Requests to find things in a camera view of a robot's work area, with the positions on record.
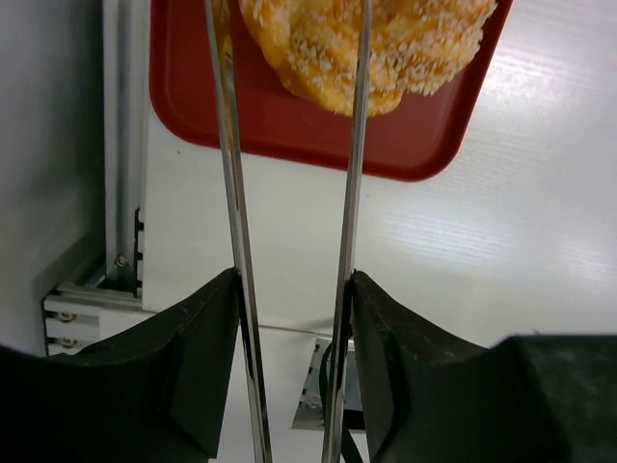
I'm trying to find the silver metal tongs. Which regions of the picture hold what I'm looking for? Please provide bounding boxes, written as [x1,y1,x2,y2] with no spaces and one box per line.
[204,1,372,462]

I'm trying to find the round sugar-topped bread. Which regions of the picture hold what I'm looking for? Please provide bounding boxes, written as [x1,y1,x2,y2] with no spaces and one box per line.
[239,0,497,117]

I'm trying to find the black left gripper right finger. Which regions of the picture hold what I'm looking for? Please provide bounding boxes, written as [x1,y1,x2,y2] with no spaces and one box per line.
[352,272,616,462]

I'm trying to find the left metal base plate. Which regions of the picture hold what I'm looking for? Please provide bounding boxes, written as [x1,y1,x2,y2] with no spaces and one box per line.
[291,338,365,433]

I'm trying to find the red plastic tray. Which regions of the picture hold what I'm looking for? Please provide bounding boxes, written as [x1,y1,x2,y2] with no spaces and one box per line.
[149,1,511,181]

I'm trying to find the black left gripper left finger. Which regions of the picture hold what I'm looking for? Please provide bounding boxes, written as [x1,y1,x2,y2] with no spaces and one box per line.
[1,269,239,462]

